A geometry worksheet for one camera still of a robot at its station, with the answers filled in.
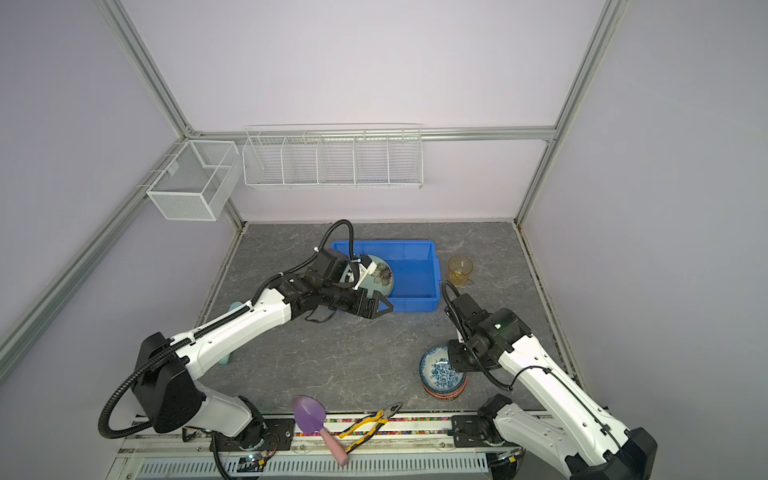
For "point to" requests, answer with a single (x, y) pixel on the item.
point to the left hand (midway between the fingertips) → (380, 310)
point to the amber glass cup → (459, 269)
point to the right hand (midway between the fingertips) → (461, 363)
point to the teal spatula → (232, 307)
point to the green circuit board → (250, 464)
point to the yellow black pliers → (381, 417)
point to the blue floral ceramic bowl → (436, 373)
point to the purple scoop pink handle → (310, 415)
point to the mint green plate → (381, 281)
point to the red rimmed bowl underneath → (445, 395)
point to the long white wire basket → (334, 156)
